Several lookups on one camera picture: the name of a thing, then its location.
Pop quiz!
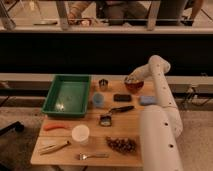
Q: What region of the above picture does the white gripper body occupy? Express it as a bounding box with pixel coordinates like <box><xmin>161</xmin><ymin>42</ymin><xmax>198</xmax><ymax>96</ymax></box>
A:
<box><xmin>128</xmin><ymin>65</ymin><xmax>149</xmax><ymax>81</ymax></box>

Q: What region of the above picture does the red bowl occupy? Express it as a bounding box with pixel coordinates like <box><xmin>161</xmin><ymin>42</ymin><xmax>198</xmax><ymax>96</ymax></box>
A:
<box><xmin>124</xmin><ymin>79</ymin><xmax>144</xmax><ymax>94</ymax></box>

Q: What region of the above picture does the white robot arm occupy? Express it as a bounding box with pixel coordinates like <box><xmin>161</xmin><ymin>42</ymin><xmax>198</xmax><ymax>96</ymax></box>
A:
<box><xmin>127</xmin><ymin>55</ymin><xmax>184</xmax><ymax>171</ymax></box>

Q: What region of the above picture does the blue sponge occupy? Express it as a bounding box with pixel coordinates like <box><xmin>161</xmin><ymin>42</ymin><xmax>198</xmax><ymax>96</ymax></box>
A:
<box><xmin>139</xmin><ymin>96</ymin><xmax>156</xmax><ymax>106</ymax></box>

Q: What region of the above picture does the black rectangular block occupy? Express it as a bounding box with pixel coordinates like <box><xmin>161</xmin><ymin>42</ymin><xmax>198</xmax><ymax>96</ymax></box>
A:
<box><xmin>113</xmin><ymin>94</ymin><xmax>132</xmax><ymax>102</ymax></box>

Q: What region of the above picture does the small metal cup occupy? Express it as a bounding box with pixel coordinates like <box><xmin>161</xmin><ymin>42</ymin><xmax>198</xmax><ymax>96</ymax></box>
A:
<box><xmin>99</xmin><ymin>79</ymin><xmax>108</xmax><ymax>91</ymax></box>

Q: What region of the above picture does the light blue cup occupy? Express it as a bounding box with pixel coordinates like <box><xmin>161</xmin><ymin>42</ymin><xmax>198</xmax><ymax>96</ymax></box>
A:
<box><xmin>92</xmin><ymin>93</ymin><xmax>104</xmax><ymax>108</ymax></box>

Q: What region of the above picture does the wooden table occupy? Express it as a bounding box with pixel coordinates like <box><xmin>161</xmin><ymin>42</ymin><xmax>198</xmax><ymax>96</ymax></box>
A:
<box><xmin>31</xmin><ymin>81</ymin><xmax>155</xmax><ymax>167</ymax></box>

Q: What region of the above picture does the bunch of dark grapes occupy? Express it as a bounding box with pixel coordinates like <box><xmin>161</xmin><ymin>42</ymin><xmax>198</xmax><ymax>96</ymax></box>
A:
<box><xmin>106</xmin><ymin>137</ymin><xmax>137</xmax><ymax>154</ymax></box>

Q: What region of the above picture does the green plastic tray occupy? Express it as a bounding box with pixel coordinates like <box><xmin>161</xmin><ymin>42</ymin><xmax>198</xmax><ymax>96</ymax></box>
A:
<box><xmin>42</xmin><ymin>75</ymin><xmax>91</xmax><ymax>118</ymax></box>

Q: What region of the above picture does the white plastic cup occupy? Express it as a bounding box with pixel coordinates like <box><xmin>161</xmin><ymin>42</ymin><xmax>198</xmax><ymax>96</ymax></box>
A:
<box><xmin>71</xmin><ymin>124</ymin><xmax>90</xmax><ymax>144</ymax></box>

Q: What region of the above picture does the yellow banana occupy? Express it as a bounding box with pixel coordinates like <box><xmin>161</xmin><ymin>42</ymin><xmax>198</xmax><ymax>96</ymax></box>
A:
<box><xmin>38</xmin><ymin>141</ymin><xmax>71</xmax><ymax>155</ymax></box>

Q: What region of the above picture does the orange carrot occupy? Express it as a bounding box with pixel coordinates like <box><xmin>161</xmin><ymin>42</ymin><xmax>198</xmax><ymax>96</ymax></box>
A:
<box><xmin>43</xmin><ymin>124</ymin><xmax>69</xmax><ymax>131</ymax></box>

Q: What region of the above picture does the black handled brush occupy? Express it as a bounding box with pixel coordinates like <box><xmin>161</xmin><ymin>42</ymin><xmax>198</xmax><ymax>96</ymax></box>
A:
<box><xmin>99</xmin><ymin>105</ymin><xmax>133</xmax><ymax>127</ymax></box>

